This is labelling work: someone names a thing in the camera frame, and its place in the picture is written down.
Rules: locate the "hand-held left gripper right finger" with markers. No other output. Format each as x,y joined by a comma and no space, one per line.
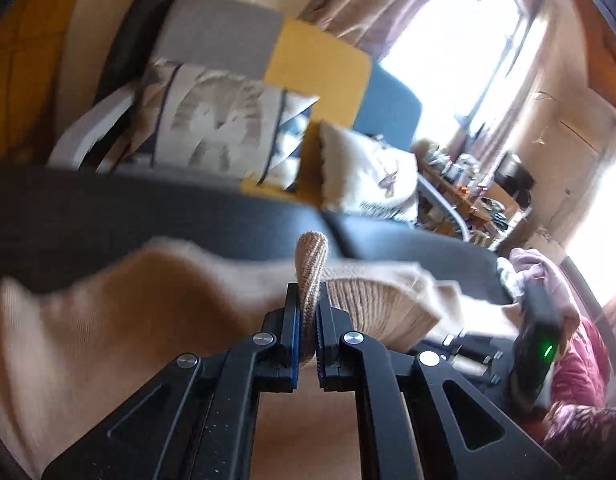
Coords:
325,360

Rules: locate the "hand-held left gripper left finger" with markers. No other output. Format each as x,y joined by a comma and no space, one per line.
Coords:
290,355

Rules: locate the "beige knit sweater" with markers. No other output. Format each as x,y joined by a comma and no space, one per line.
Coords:
112,310

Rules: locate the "cluttered wooden desk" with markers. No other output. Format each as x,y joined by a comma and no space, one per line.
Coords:
478,210

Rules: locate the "cluster of small desk bottles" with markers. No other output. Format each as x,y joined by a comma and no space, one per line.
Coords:
453,170

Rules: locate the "cream deer print cushion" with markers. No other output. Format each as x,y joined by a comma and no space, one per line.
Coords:
368,170

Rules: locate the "bright window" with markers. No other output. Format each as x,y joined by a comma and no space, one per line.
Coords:
453,45

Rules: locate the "tiger print cushion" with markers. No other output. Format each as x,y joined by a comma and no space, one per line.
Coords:
212,120

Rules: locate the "beige patterned curtain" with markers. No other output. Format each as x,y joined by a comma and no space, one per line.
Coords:
503,100
378,5

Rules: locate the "wooden wardrobe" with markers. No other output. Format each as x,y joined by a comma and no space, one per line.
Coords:
22,70

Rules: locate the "person's right forearm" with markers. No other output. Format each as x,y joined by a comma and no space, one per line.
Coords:
588,425

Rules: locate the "black rolled mat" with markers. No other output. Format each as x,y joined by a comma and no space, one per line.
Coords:
137,25

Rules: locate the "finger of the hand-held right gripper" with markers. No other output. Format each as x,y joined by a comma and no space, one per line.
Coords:
483,346
488,372

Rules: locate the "grey yellow blue sofa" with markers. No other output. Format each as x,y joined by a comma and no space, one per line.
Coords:
318,65

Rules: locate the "black desktop appliance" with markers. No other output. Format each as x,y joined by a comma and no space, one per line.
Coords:
510,177

